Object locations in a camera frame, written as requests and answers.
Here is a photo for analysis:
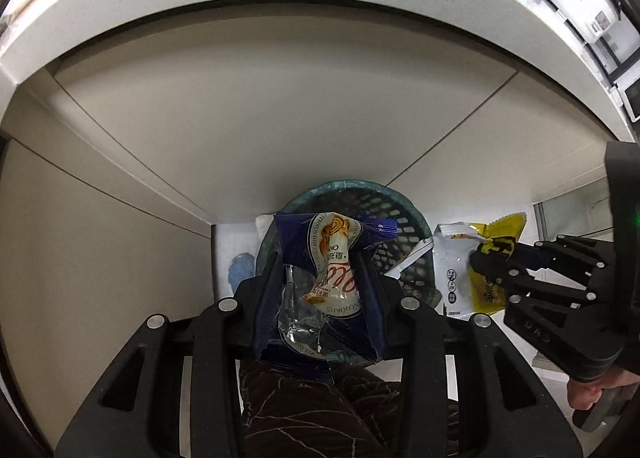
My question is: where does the yellow and white snack packet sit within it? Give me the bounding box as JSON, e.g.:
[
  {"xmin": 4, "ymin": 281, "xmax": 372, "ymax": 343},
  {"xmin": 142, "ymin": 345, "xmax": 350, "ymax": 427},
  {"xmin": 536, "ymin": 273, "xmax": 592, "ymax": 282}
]
[{"xmin": 431, "ymin": 212, "xmax": 529, "ymax": 318}]

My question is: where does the beige cabinet door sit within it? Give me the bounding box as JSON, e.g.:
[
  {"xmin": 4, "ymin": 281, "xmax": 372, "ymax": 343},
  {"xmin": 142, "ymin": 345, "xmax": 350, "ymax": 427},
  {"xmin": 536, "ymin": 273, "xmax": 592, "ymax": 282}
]
[
  {"xmin": 44, "ymin": 3, "xmax": 522, "ymax": 235},
  {"xmin": 386, "ymin": 70, "xmax": 610, "ymax": 205}
]

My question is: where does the glass door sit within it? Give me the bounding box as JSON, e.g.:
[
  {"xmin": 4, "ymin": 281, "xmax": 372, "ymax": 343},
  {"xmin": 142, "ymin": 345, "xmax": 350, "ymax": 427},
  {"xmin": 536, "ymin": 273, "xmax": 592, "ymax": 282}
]
[{"xmin": 532, "ymin": 177, "xmax": 617, "ymax": 270}]

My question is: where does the person's right hand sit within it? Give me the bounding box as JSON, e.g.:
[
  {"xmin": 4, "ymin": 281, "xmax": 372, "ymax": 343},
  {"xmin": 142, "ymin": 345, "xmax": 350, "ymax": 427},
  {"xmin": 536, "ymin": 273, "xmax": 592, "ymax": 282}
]
[{"xmin": 567, "ymin": 367, "xmax": 640, "ymax": 412}]

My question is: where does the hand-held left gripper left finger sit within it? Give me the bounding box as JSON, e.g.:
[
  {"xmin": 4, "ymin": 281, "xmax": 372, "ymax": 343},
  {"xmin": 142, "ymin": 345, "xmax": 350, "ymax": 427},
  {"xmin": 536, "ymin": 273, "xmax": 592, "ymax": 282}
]
[{"xmin": 55, "ymin": 253, "xmax": 286, "ymax": 458}]

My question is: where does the white plastic strip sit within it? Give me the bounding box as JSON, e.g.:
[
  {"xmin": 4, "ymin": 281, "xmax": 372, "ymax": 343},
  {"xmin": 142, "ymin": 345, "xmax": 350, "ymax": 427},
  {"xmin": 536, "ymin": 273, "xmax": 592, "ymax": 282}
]
[{"xmin": 389, "ymin": 238, "xmax": 434, "ymax": 282}]

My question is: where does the microwave oven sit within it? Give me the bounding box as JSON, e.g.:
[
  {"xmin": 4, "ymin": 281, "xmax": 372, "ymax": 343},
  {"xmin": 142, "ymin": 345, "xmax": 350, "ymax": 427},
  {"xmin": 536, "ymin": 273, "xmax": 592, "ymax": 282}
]
[{"xmin": 609, "ymin": 72, "xmax": 640, "ymax": 122}]

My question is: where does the blue cloth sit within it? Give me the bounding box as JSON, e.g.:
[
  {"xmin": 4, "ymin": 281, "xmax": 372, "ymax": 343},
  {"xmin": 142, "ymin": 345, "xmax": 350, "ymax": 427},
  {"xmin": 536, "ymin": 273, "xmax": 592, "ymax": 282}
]
[{"xmin": 229, "ymin": 251, "xmax": 257, "ymax": 290}]

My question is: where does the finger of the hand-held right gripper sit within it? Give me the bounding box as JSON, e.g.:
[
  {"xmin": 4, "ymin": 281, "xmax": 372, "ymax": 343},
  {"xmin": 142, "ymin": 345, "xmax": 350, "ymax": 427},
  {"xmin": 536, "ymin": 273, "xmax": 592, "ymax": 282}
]
[
  {"xmin": 515, "ymin": 234, "xmax": 616, "ymax": 285},
  {"xmin": 466, "ymin": 238, "xmax": 601, "ymax": 311}
]

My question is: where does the teal mesh basket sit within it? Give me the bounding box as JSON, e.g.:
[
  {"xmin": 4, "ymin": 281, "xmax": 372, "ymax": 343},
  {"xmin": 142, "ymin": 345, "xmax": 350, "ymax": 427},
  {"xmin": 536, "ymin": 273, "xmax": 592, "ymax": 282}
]
[{"xmin": 254, "ymin": 180, "xmax": 437, "ymax": 324}]

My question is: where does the dark blue cookie packet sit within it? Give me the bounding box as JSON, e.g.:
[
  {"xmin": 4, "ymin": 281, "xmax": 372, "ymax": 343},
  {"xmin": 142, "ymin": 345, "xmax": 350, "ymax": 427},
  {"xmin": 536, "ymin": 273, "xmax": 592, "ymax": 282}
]
[{"xmin": 253, "ymin": 210, "xmax": 398, "ymax": 385}]

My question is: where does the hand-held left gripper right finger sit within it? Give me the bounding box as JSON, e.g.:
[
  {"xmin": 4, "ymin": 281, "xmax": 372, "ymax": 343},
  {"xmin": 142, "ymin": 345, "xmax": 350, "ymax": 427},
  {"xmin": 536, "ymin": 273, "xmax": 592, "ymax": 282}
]
[{"xmin": 355, "ymin": 257, "xmax": 586, "ymax": 458}]

